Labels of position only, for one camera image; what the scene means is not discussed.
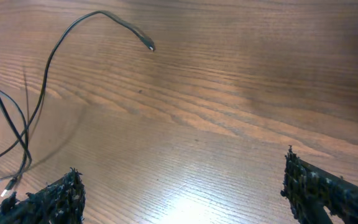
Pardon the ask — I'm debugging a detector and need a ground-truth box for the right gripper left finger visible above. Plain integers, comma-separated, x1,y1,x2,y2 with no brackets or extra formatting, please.
0,168,86,224

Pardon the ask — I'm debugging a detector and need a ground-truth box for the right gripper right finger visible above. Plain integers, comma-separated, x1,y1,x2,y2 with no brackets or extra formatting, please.
280,146,358,224

